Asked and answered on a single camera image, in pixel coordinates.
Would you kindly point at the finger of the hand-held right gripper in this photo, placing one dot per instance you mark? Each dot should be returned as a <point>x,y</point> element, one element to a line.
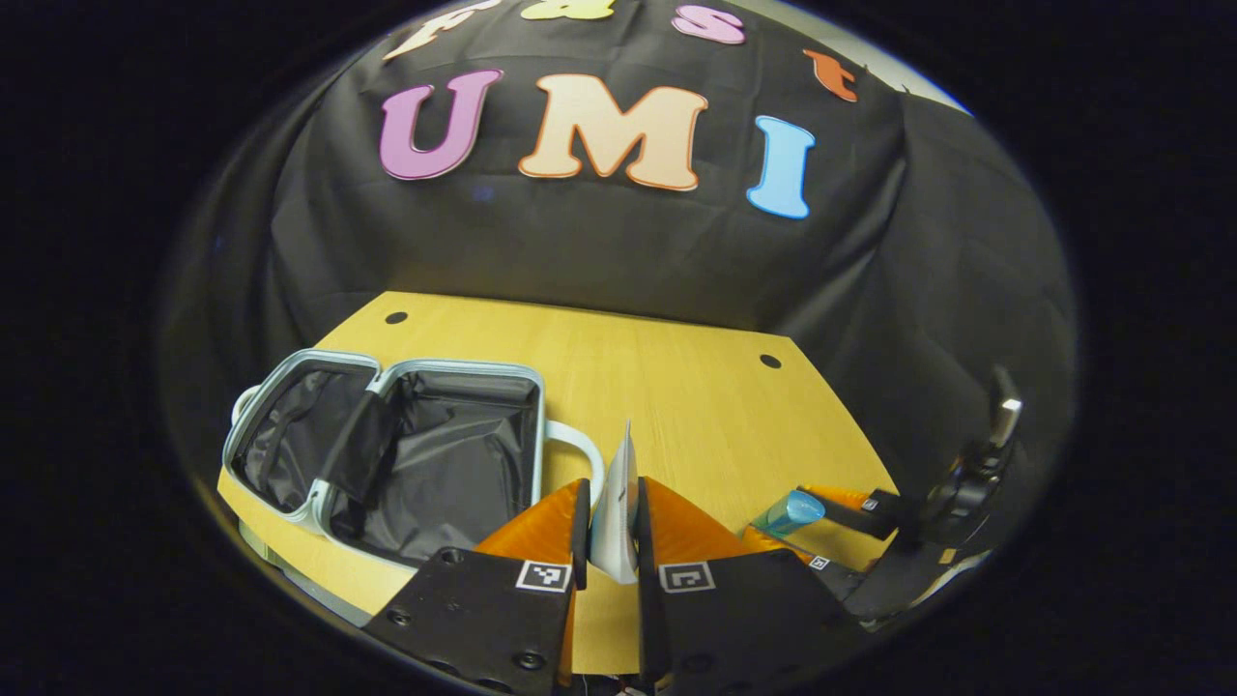
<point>836,575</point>
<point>865,514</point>

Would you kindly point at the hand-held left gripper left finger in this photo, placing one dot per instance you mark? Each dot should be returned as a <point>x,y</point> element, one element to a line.
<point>503,609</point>

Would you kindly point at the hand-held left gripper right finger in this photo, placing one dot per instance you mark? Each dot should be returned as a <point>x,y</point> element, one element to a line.
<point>734,609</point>

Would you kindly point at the blue skin care tube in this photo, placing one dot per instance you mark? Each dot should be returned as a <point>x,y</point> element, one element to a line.
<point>788,512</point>

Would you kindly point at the white skin care sachet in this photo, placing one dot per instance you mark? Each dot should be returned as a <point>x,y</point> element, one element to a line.
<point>617,522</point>

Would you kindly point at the light blue suitcase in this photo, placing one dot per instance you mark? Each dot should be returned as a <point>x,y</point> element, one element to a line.
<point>454,464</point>

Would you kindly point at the black backdrop cloth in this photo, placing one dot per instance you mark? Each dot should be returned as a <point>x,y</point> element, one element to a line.
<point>599,242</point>

